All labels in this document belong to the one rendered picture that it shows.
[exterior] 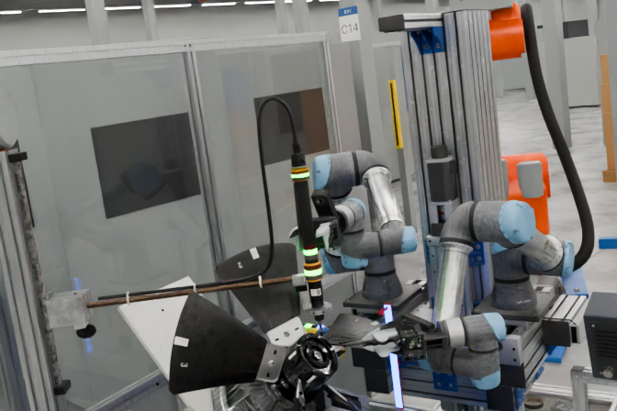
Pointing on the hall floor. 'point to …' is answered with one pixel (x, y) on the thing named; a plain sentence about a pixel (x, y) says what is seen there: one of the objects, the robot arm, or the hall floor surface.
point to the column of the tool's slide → (24, 296)
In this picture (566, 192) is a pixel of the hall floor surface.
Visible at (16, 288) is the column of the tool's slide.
